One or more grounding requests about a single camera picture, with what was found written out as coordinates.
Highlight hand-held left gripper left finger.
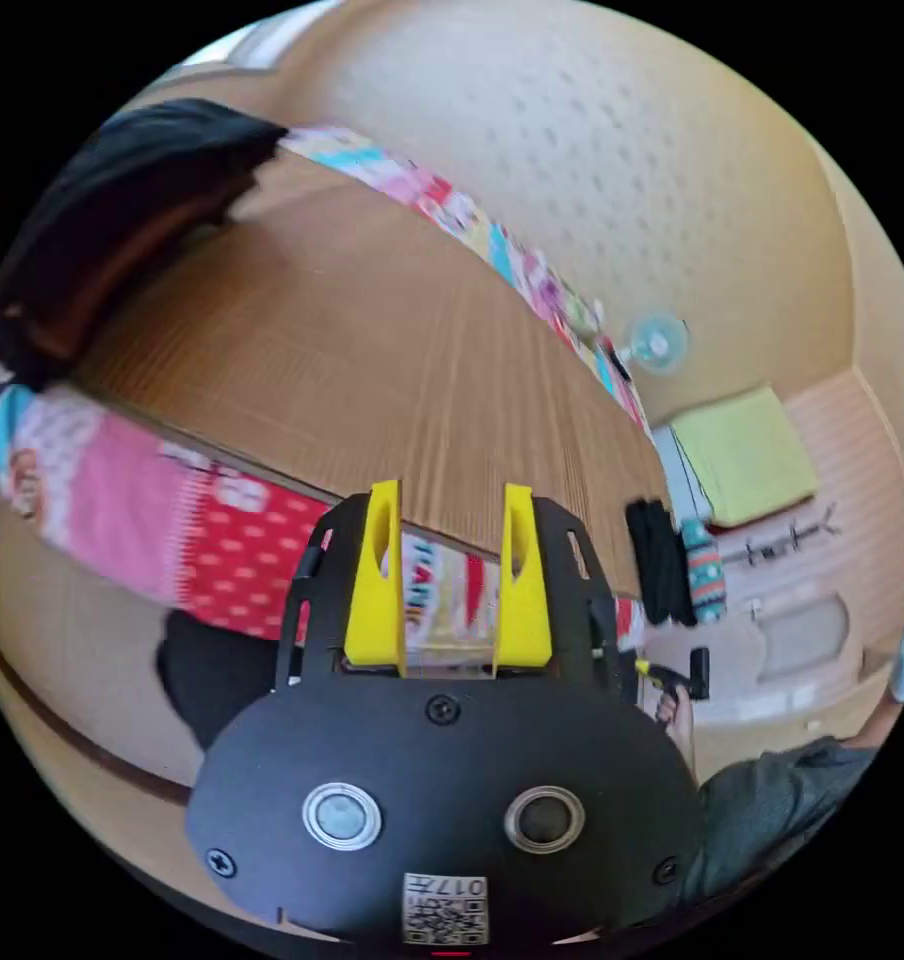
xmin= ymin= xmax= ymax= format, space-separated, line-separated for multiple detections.
xmin=344 ymin=479 xmax=408 ymax=670

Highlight blue fan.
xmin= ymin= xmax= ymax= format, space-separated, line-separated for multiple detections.
xmin=615 ymin=311 xmax=692 ymax=376

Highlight person's right hand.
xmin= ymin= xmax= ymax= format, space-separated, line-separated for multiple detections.
xmin=654 ymin=688 xmax=698 ymax=781

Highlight yellow-green folded blanket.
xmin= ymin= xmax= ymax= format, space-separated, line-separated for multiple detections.
xmin=669 ymin=386 xmax=821 ymax=528

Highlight black pants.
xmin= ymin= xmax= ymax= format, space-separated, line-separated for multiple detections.
xmin=155 ymin=609 xmax=292 ymax=753

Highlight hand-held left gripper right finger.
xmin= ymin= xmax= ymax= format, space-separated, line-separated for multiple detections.
xmin=492 ymin=482 xmax=553 ymax=670

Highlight pile of dark clothes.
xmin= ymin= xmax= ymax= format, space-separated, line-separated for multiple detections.
xmin=0 ymin=98 xmax=290 ymax=391

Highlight pile of clothes with teal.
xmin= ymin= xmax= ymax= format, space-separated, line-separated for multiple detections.
xmin=624 ymin=497 xmax=728 ymax=628

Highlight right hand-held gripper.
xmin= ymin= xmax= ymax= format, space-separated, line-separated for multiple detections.
xmin=634 ymin=659 xmax=695 ymax=700

